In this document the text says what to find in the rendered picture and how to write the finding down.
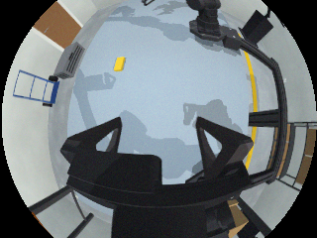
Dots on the yellow rectangular block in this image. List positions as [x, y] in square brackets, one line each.
[119, 64]

